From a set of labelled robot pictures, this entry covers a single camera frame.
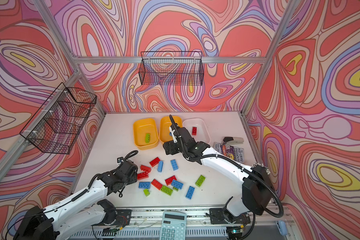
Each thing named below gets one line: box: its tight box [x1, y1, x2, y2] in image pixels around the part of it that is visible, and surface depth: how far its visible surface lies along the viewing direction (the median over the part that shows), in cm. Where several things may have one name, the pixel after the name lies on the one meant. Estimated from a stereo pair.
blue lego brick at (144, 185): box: [138, 181, 151, 189], surface depth 84 cm
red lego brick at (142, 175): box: [137, 171, 149, 180], surface depth 88 cm
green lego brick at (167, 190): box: [160, 185, 174, 196], surface depth 84 cm
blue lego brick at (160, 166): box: [157, 160, 164, 173], surface depth 92 cm
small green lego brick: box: [143, 188, 151, 197], surface depth 82 cm
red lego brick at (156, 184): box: [151, 178, 163, 191], surface depth 85 cm
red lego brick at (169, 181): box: [165, 175, 177, 186], surface depth 85 cm
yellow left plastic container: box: [133, 118, 159, 150], surface depth 107 cm
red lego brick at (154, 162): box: [149, 156, 161, 168], surface depth 93 cm
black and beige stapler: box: [221, 136, 244, 146], surface depth 102 cm
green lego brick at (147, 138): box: [145, 133, 150, 144], surface depth 103 cm
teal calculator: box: [159, 211, 187, 240], surface depth 70 cm
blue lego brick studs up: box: [170, 159, 179, 171], surface depth 92 cm
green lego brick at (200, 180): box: [195, 174, 206, 188], surface depth 86 cm
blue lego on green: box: [171, 179, 184, 190], surface depth 84 cm
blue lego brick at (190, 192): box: [185, 185, 196, 200], surface depth 82 cm
